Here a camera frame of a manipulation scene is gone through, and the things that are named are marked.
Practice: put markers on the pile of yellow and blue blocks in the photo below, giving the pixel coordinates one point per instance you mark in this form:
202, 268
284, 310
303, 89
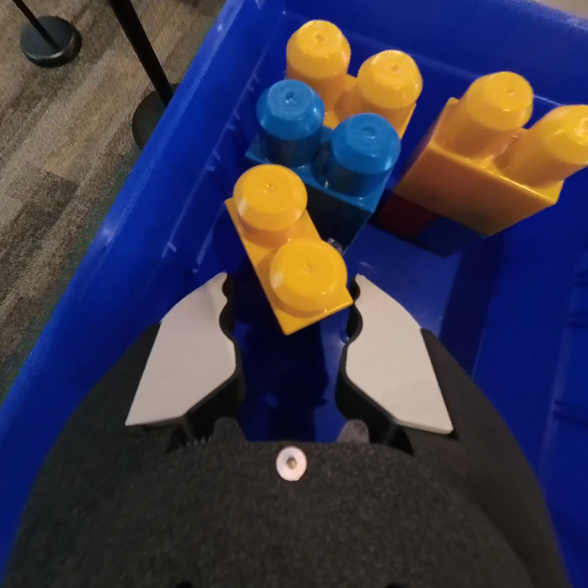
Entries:
358, 147

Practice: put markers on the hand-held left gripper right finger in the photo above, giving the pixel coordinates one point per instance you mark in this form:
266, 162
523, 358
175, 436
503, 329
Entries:
395, 372

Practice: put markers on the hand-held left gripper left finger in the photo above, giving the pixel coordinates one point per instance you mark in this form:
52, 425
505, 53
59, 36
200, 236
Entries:
188, 367

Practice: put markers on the black round-base floor stand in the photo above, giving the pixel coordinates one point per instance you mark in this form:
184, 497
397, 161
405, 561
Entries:
50, 41

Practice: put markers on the blue plastic bin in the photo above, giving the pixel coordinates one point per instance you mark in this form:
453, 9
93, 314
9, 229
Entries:
505, 321

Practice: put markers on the yellow two-stud block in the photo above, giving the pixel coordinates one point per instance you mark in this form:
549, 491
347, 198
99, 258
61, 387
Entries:
298, 275

